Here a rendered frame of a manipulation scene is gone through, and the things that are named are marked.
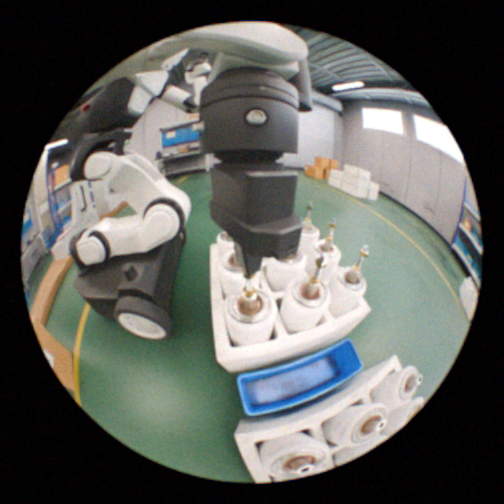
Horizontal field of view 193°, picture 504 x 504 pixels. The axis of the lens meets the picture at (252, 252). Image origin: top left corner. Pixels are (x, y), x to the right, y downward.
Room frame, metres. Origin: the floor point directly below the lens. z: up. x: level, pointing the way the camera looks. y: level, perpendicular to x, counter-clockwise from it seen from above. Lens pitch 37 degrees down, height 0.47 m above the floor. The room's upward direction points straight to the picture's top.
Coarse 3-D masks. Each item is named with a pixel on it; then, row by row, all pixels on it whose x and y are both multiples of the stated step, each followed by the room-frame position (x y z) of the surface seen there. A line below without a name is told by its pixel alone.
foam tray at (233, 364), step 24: (216, 264) 0.33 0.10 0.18; (264, 264) 0.33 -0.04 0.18; (216, 288) 0.24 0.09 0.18; (264, 288) 0.24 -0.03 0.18; (216, 312) 0.17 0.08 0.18; (360, 312) 0.14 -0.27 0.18; (216, 336) 0.11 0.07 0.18; (288, 336) 0.11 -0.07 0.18; (312, 336) 0.10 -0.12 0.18; (336, 336) 0.12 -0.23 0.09; (240, 360) 0.07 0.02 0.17; (264, 360) 0.08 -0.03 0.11; (288, 360) 0.09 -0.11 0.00
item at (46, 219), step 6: (42, 156) 1.10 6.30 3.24; (42, 162) 1.13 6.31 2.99; (42, 168) 1.14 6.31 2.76; (36, 174) 0.81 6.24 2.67; (42, 174) 1.15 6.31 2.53; (36, 180) 0.81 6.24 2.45; (42, 180) 1.14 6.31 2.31; (36, 186) 0.80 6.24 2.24; (42, 186) 1.12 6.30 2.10; (36, 192) 0.78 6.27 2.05; (42, 192) 1.10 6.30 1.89; (42, 198) 1.06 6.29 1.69; (48, 204) 1.33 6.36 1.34; (48, 210) 1.26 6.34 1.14; (42, 216) 0.90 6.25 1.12; (48, 216) 1.20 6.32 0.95; (42, 222) 0.83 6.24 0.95; (48, 222) 1.12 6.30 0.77
